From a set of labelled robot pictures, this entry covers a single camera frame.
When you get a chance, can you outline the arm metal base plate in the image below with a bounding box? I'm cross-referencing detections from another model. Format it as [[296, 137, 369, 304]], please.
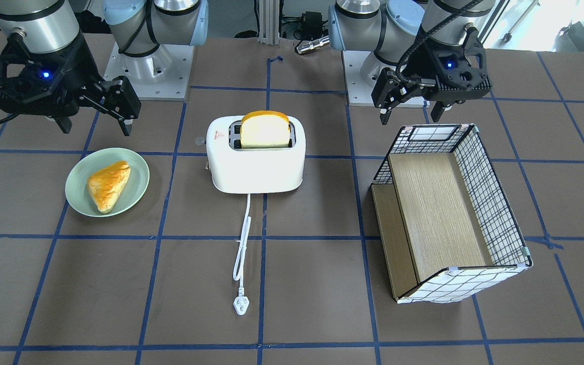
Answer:
[[342, 51, 424, 108], [103, 44, 195, 101]]

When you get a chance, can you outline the white toaster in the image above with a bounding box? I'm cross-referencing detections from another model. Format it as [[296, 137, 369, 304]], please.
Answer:
[[205, 115, 306, 194]]

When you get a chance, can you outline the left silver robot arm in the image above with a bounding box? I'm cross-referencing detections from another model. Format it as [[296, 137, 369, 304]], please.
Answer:
[[328, 1, 495, 125]]

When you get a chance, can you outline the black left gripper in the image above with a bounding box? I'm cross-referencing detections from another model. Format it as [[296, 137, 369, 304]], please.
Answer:
[[372, 27, 493, 125]]

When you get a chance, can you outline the silver metal cylinder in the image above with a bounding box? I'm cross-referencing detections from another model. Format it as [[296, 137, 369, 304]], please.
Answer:
[[294, 35, 331, 55]]

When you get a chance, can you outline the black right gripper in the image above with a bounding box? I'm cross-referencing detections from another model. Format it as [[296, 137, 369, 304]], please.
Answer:
[[0, 32, 141, 137]]

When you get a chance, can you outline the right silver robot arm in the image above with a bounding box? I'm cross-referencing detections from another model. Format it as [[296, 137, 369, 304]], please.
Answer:
[[0, 1, 208, 136]]

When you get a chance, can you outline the black power adapter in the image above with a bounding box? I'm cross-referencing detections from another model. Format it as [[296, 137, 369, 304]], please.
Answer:
[[300, 11, 323, 34]]

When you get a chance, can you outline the triangular golden bread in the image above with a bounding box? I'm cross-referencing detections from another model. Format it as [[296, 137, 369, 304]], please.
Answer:
[[87, 160, 131, 213]]

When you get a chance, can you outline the white toaster power cable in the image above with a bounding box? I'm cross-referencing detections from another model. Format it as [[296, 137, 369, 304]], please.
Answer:
[[232, 193, 252, 316]]

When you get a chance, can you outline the light green plate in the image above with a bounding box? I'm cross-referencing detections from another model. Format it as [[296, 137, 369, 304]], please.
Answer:
[[65, 148, 150, 217]]

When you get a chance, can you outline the toast slice in toaster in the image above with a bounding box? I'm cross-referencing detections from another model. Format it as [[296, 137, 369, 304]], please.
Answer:
[[240, 111, 290, 149]]

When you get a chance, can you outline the wire shelf with wooden boards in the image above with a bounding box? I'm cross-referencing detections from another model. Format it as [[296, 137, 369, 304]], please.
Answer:
[[371, 123, 533, 304]]

